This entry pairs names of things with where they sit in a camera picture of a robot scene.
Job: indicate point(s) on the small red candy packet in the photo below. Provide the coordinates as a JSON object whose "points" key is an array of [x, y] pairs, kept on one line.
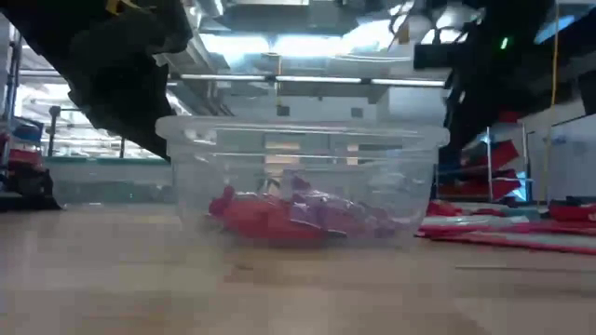
{"points": [[261, 223]]}

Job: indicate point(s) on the ceiling light panel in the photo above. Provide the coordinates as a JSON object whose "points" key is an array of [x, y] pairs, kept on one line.
{"points": [[302, 44]]}

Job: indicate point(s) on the black background stand frame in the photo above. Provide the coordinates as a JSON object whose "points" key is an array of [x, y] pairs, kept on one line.
{"points": [[54, 130]]}

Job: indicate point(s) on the ceiling cylinder fixture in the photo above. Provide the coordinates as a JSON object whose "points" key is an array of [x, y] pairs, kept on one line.
{"points": [[271, 62]]}

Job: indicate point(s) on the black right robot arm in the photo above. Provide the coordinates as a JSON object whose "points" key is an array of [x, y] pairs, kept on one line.
{"points": [[526, 14]]}

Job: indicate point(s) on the purple candy packet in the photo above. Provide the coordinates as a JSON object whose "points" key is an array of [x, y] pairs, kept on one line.
{"points": [[335, 214]]}

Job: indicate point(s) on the cluttered storage shelf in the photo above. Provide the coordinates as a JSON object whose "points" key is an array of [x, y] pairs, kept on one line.
{"points": [[23, 160]]}

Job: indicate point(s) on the long red white candy strip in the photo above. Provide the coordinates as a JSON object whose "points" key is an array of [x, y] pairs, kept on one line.
{"points": [[512, 243]]}

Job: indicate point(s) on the long red candy packet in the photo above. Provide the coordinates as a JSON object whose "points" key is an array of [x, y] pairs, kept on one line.
{"points": [[442, 208], [535, 228]]}

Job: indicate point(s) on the small dark wall box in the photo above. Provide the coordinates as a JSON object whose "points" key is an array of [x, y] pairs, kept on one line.
{"points": [[282, 110]]}

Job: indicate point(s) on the long tube light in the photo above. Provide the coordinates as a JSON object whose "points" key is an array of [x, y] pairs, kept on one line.
{"points": [[316, 79]]}

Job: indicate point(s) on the red storage bin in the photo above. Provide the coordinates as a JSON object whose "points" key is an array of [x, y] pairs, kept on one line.
{"points": [[489, 190], [510, 116], [503, 156]]}

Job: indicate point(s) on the metal shelf rack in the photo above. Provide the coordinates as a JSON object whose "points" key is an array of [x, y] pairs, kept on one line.
{"points": [[488, 158]]}

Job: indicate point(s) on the small grey wall vent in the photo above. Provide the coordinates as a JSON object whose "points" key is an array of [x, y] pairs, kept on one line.
{"points": [[357, 112]]}

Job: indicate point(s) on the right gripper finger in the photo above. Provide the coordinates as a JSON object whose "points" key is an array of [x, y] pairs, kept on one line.
{"points": [[461, 125]]}

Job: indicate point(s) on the large clear plastic container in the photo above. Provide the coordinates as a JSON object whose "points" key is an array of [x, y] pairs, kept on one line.
{"points": [[107, 183], [372, 139]]}

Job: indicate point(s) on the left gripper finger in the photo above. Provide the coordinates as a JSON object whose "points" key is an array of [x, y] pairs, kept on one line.
{"points": [[130, 121]]}

